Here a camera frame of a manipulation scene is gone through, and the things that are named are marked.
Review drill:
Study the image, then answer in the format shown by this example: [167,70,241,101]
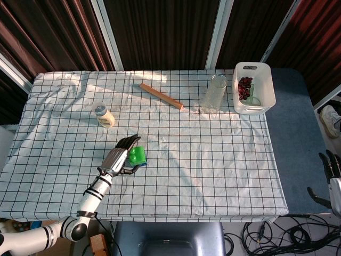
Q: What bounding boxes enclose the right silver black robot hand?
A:
[306,149,341,214]

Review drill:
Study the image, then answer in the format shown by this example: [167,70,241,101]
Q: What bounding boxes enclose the dark brown curtain panel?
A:
[0,0,116,126]
[215,0,296,69]
[266,0,341,107]
[102,0,222,71]

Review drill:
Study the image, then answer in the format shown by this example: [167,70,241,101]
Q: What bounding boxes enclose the green cup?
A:
[239,83,261,106]

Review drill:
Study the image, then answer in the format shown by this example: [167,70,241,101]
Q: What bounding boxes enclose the small cream sauce bottle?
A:
[91,102,116,129]

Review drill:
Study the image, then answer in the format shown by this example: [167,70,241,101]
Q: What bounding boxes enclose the white frame post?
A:
[204,0,236,69]
[312,84,341,110]
[90,0,124,71]
[260,0,302,63]
[0,52,34,94]

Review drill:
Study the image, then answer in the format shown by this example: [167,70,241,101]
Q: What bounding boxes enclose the green plastic block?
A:
[127,146,148,164]

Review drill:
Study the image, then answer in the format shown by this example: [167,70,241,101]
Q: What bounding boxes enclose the wooden stick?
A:
[139,83,185,110]

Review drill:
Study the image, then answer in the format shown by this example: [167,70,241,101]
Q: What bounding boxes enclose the dark red fruits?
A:
[237,76,254,101]

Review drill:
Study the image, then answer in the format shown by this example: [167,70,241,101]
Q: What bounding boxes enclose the black floor cable tangle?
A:
[223,215,341,256]

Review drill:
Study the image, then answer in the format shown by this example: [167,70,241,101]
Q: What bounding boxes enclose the clear glass jar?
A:
[201,74,228,114]

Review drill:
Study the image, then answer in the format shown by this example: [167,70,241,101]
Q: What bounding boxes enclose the dark blue grey chair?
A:
[110,221,227,256]

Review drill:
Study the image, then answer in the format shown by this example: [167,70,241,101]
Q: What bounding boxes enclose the small wooden box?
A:
[89,234,110,256]

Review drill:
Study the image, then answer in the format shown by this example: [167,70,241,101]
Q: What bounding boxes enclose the white sneaker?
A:
[319,105,341,139]

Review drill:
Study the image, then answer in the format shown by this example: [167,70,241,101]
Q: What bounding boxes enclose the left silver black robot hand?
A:
[98,134,142,178]

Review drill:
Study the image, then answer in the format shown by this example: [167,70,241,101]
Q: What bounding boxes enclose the white plastic basket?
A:
[233,61,277,115]

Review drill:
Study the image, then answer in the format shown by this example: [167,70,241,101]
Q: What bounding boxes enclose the white black checked tablecloth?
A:
[0,69,289,222]

